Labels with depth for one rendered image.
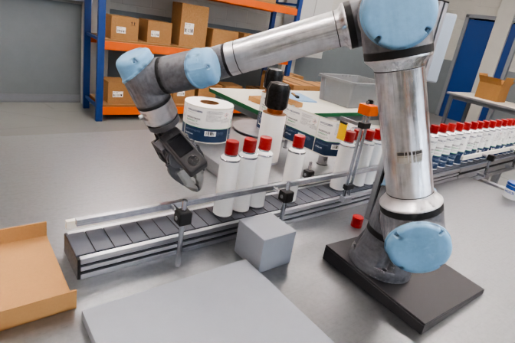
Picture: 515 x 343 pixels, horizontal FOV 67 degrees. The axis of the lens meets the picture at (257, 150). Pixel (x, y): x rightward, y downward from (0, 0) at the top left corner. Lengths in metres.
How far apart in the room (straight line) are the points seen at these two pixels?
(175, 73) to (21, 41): 4.59
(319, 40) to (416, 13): 0.23
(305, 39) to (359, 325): 0.59
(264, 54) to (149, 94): 0.25
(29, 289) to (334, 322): 0.59
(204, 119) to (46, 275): 0.85
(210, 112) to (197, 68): 0.78
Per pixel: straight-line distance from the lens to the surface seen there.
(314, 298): 0.90
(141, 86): 0.80
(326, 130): 1.50
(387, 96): 0.71
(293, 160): 1.10
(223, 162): 0.96
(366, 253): 0.96
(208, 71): 0.74
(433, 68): 1.22
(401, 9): 0.68
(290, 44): 0.83
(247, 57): 0.85
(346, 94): 3.30
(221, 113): 1.53
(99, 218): 0.84
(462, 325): 1.01
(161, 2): 5.68
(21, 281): 0.90
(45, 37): 5.32
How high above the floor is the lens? 1.38
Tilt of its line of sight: 19 degrees down
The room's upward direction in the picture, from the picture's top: 10 degrees clockwise
